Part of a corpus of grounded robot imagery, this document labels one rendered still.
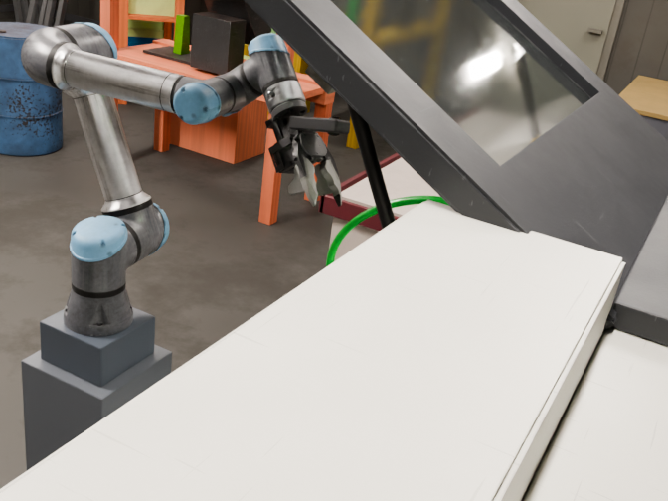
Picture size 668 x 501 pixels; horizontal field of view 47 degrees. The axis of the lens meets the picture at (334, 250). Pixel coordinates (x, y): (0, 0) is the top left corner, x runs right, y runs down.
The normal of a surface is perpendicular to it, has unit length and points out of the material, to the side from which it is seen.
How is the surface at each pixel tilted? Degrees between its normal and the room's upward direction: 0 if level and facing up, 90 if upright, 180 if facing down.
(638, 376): 0
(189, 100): 90
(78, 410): 90
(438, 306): 0
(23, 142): 90
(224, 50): 90
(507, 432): 0
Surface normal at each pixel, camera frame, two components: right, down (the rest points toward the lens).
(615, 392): 0.13, -0.90
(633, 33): -0.46, 0.32
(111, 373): 0.88, 0.29
